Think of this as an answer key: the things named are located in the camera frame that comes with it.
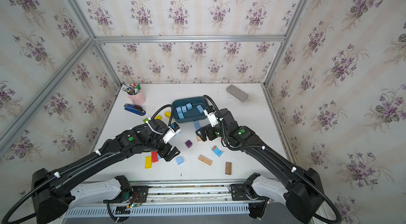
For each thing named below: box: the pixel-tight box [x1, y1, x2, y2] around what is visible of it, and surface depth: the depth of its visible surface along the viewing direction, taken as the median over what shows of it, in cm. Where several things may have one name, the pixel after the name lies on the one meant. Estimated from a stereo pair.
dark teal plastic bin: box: [172, 105, 206, 124], surface depth 102 cm
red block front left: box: [151, 151, 159, 163], surface depth 85 cm
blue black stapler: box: [123, 103, 146, 116], surface depth 105 cm
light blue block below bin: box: [193, 120, 201, 130], surface depth 101 cm
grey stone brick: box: [226, 84, 249, 102], surface depth 114 cm
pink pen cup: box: [127, 88, 147, 106], surface depth 109 cm
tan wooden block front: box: [197, 154, 214, 166], surface depth 85 cm
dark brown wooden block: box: [225, 161, 233, 176], surface depth 82 cm
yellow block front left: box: [144, 155, 153, 170], surface depth 85 cm
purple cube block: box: [185, 140, 193, 149], surface depth 90 cm
